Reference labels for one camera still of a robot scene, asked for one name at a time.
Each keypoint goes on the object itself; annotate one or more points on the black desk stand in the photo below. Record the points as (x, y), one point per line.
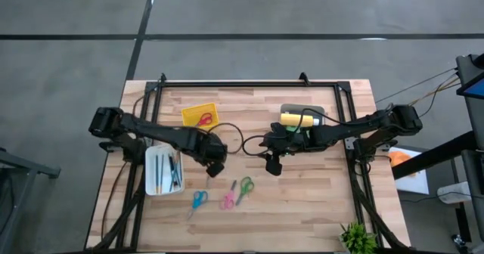
(435, 155)

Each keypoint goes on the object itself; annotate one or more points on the white plastic bin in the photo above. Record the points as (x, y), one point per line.
(149, 171)

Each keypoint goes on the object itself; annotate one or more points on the monitor with blue screen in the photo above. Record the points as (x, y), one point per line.
(476, 89)

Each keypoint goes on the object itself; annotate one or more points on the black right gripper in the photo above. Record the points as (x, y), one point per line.
(287, 142)

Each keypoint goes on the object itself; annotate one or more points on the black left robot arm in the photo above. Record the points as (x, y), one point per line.
(151, 131)

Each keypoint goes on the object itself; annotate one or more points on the yellow plastic basket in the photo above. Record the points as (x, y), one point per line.
(191, 114)

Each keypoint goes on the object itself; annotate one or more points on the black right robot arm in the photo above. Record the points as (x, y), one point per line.
(359, 127)

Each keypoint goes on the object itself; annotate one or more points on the black aluminium frame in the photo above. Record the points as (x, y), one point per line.
(246, 84)

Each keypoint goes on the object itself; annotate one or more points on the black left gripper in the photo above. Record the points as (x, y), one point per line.
(208, 150)

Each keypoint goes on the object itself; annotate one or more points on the green plant white pot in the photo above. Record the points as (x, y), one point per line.
(357, 240)

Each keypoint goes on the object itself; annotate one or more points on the white device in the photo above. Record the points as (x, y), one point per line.
(453, 193)

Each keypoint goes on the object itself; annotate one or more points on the white box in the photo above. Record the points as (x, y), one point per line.
(416, 182)

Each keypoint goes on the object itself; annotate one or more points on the orange object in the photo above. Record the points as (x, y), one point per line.
(401, 158)

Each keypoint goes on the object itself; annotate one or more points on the grey metal stand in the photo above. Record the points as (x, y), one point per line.
(30, 167)

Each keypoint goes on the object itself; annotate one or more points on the grey plastic bin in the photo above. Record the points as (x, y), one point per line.
(291, 107)

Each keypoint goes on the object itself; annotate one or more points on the thin blue paintbrush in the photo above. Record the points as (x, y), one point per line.
(179, 171)
(156, 174)

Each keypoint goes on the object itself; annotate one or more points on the black makeup brush silver ferrule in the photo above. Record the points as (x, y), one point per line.
(172, 167)

